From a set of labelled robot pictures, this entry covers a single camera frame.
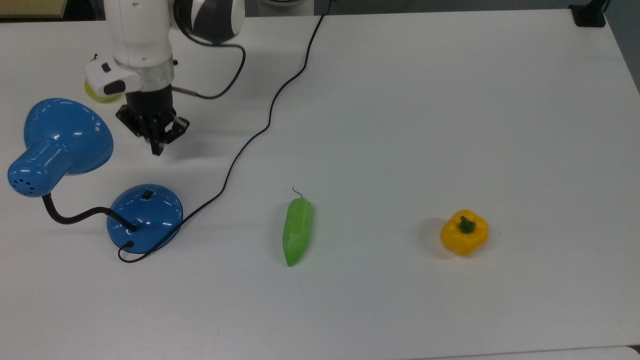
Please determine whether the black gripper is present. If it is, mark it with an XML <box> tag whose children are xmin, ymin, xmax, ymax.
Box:
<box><xmin>115</xmin><ymin>86</ymin><xmax>190</xmax><ymax>157</ymax></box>

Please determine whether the blue gooseneck desk lamp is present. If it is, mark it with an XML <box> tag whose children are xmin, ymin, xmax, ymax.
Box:
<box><xmin>7</xmin><ymin>98</ymin><xmax>184</xmax><ymax>254</ymax></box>

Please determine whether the yellow-green toy pear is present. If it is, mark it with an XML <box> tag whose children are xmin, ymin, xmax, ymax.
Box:
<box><xmin>83</xmin><ymin>53</ymin><xmax>124</xmax><ymax>104</ymax></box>

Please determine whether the green toy cucumber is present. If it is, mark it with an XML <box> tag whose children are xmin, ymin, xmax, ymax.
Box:
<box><xmin>282</xmin><ymin>187</ymin><xmax>314</xmax><ymax>268</ymax></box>

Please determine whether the beige cardboard box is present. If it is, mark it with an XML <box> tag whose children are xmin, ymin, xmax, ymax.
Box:
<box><xmin>0</xmin><ymin>0</ymin><xmax>69</xmax><ymax>20</ymax></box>

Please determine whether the yellow toy bell pepper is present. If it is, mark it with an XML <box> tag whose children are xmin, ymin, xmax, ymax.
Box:
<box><xmin>440</xmin><ymin>209</ymin><xmax>490</xmax><ymax>257</ymax></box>

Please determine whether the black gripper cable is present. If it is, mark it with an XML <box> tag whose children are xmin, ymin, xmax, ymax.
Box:
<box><xmin>172</xmin><ymin>42</ymin><xmax>247</xmax><ymax>100</ymax></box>

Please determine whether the black lamp power cable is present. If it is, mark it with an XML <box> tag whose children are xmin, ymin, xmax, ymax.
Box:
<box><xmin>117</xmin><ymin>0</ymin><xmax>332</xmax><ymax>264</ymax></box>

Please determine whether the black camera stand clamp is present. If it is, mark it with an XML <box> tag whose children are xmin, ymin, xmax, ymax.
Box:
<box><xmin>569</xmin><ymin>0</ymin><xmax>610</xmax><ymax>28</ymax></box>

